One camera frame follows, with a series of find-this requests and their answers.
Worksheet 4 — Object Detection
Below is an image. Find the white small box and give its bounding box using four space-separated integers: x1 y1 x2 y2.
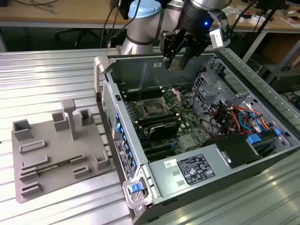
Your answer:
238 13 260 25

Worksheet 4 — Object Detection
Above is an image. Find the grey open PC case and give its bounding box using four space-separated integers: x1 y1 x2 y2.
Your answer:
93 52 300 225

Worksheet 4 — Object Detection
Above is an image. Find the green RAM stick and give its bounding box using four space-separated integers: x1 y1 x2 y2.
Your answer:
36 159 72 173

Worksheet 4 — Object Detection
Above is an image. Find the black expansion card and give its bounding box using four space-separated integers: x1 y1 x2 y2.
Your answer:
147 120 181 141

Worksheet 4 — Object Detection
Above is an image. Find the blue wire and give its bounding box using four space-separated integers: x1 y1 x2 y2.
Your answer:
238 109 261 135

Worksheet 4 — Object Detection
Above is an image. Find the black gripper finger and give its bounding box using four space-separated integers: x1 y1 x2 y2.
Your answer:
160 30 188 70
182 35 207 69

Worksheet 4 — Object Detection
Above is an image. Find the metal socket cover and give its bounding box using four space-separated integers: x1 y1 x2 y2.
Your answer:
161 88 181 110

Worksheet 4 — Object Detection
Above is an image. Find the black plastic air shroud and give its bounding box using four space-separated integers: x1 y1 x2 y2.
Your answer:
203 135 263 170

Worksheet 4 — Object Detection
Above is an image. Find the metal drive cage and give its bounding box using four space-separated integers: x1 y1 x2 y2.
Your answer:
191 70 237 115

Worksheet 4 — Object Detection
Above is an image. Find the silver green CPU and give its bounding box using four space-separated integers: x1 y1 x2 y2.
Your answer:
169 52 187 71

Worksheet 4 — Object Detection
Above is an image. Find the orange wire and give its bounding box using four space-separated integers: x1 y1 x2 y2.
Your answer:
210 105 240 118

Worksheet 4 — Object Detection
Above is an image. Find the grey parts rack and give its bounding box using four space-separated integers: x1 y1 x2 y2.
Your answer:
11 98 113 204

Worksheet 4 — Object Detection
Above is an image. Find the CPU socket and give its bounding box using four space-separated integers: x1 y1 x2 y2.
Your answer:
140 98 171 119

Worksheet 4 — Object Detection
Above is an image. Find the brown cardboard box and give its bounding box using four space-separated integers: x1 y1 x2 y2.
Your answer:
260 34 300 64

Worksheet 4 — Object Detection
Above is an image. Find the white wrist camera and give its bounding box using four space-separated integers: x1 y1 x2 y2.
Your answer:
209 11 232 50

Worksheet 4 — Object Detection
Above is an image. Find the blue case latch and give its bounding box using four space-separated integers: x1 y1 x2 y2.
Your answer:
128 184 141 195

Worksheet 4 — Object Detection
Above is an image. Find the silver power supply unit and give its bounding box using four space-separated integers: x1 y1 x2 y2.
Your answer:
149 142 227 197

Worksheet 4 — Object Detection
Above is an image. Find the wooden desk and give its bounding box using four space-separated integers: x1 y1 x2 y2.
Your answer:
0 0 300 32

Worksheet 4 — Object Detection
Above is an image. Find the green motherboard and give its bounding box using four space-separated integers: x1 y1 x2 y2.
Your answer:
117 79 211 162

